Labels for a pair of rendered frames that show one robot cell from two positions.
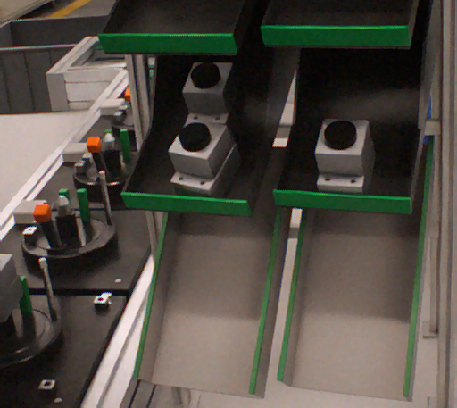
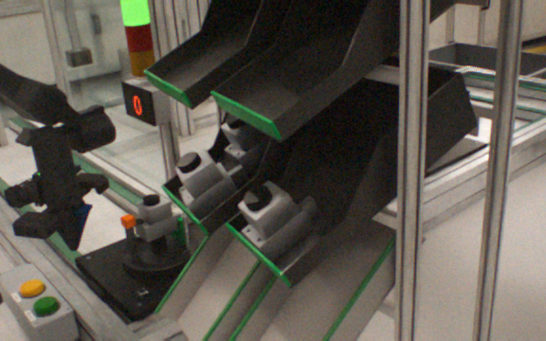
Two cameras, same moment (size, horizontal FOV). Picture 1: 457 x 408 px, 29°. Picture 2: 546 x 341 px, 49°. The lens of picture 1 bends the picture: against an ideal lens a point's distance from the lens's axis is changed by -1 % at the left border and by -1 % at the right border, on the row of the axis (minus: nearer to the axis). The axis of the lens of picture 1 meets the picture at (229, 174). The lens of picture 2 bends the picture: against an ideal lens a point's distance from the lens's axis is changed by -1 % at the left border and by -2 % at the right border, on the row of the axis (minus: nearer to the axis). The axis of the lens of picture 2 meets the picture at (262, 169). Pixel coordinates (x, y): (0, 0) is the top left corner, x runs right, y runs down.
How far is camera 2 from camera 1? 0.60 m
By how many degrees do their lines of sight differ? 39
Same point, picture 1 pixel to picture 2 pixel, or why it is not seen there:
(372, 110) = (352, 187)
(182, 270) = (227, 256)
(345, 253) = (317, 296)
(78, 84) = not seen: hidden behind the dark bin
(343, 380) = not seen: outside the picture
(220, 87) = (237, 131)
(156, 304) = (194, 271)
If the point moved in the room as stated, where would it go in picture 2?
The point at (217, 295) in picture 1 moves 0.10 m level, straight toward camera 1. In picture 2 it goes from (232, 283) to (181, 320)
